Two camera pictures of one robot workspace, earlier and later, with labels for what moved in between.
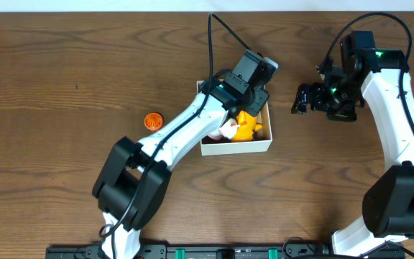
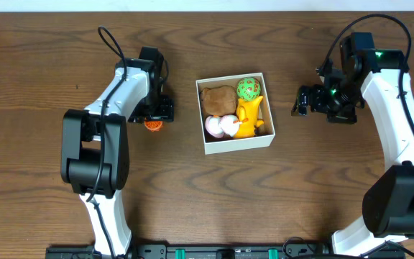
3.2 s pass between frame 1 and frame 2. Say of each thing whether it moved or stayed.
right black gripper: stayed
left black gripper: moved
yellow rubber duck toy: stayed
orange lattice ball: stayed
